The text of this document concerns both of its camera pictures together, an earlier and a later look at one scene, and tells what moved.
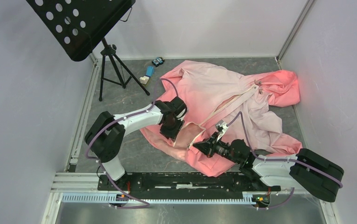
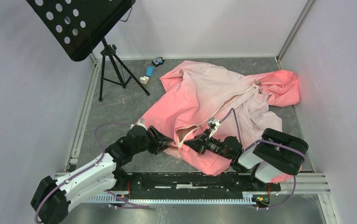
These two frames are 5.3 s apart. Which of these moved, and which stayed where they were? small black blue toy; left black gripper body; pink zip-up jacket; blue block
Moved: left black gripper body
Stayed: blue block; pink zip-up jacket; small black blue toy
